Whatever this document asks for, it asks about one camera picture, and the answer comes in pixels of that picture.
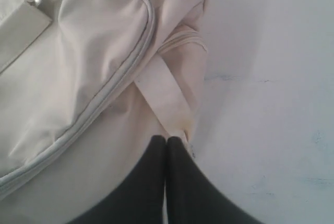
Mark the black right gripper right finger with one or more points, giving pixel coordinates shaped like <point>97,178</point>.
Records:
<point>190,196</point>

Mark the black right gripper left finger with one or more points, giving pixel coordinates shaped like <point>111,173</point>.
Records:
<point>139,198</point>

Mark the cream canvas duffel bag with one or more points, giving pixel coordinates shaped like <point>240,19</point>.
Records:
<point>85,85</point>

